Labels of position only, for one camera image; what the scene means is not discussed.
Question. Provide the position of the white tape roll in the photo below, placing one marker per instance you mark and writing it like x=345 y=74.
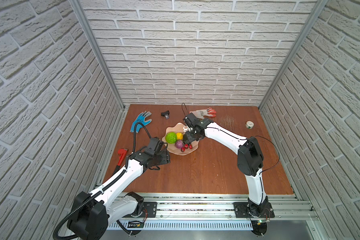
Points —
x=249 y=124

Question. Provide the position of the pink wavy fruit bowl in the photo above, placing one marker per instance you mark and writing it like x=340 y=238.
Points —
x=178 y=128

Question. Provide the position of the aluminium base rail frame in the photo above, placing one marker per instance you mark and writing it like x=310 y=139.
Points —
x=228 y=212

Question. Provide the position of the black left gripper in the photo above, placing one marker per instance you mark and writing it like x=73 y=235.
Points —
x=163 y=157

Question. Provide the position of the green bumpy fake fruit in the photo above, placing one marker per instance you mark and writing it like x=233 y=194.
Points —
x=171 y=138

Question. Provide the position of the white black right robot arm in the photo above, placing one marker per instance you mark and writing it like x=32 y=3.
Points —
x=249 y=156

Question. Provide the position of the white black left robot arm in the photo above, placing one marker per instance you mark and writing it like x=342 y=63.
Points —
x=92 y=212

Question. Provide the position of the yellow fake lemon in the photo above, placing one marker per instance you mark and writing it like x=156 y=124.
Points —
x=179 y=136

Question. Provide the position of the blue grey work glove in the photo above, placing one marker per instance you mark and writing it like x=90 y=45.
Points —
x=141 y=118

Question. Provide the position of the white red work glove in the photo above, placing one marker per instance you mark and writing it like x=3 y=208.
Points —
x=200 y=114

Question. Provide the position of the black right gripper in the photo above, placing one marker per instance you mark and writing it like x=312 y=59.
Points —
x=190 y=138

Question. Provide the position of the small black clip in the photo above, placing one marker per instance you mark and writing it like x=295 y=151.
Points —
x=166 y=114

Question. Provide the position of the red handled tool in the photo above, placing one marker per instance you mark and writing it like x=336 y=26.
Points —
x=122 y=154

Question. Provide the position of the purple fake passion fruit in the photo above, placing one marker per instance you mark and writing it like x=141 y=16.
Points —
x=179 y=144

